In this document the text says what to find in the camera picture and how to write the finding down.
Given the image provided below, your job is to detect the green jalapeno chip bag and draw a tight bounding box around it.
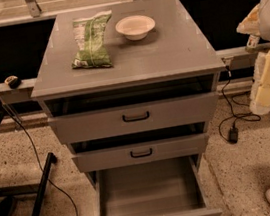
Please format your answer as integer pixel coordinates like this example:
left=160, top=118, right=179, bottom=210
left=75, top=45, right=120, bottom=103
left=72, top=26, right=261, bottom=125
left=72, top=11, right=112, bottom=69

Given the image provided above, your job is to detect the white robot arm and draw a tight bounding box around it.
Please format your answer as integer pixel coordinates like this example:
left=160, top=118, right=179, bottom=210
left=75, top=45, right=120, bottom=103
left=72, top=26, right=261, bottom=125
left=236, top=0, right=270, bottom=115

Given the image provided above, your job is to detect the grey drawer cabinet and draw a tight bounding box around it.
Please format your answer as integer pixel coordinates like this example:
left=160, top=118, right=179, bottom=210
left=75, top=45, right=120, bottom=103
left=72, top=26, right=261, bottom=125
left=18, top=0, right=242, bottom=195

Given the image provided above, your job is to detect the top grey drawer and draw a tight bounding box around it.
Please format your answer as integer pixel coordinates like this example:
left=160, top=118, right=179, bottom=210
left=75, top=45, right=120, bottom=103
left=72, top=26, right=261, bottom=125
left=48, top=92, right=218, bottom=144

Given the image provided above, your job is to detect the grey drawer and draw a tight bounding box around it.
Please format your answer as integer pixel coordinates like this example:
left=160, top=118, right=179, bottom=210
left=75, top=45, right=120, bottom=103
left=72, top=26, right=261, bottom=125
left=48, top=92, right=218, bottom=144
left=95, top=156, right=222, bottom=216
left=72, top=133, right=208, bottom=173

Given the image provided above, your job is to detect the middle grey drawer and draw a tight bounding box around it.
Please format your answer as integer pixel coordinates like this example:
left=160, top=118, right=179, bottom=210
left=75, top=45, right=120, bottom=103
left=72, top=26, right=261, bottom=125
left=72, top=133, right=208, bottom=173

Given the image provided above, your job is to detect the bottom grey drawer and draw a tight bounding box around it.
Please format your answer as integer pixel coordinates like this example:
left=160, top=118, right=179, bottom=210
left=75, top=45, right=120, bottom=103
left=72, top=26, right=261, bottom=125
left=95, top=156, right=222, bottom=216

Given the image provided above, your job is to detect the small clear bottle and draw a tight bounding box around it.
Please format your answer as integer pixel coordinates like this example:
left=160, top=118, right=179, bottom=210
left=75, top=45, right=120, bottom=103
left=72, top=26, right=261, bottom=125
left=245, top=35, right=260, bottom=53

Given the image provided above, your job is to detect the white bowl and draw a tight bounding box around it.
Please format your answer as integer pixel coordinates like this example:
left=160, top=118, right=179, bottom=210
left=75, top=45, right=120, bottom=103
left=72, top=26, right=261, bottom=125
left=115, top=15, right=156, bottom=41

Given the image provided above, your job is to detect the black tape measure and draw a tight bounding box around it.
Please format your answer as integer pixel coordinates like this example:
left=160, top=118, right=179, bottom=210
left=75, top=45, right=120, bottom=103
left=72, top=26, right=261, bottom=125
left=4, top=75, right=22, bottom=89

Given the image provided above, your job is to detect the black stand leg left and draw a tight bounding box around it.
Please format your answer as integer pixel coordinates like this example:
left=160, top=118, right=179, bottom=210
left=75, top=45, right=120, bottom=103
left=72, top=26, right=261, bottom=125
left=31, top=152, right=57, bottom=216

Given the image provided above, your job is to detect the black power adapter cable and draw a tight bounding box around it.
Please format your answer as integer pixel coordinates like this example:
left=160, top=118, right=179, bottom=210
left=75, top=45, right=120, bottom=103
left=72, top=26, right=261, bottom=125
left=209, top=61, right=265, bottom=147

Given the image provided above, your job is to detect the black floor cable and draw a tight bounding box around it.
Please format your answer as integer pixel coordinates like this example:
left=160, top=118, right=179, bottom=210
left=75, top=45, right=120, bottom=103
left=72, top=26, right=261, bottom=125
left=1, top=94, right=83, bottom=216

